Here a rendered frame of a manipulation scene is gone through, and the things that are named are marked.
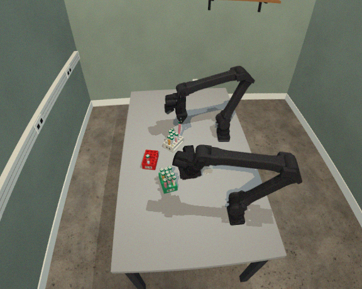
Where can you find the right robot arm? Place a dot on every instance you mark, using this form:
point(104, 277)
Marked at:
point(224, 117)

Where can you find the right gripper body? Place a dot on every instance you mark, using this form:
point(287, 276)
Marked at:
point(184, 112)

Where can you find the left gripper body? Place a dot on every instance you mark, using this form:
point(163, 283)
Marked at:
point(187, 174)

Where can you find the red block with round holes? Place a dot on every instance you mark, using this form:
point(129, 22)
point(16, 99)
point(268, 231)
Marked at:
point(153, 160)

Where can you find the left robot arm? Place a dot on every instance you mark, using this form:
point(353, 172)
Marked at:
point(205, 155)

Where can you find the green tube rack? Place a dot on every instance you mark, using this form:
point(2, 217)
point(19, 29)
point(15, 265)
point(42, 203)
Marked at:
point(168, 189)

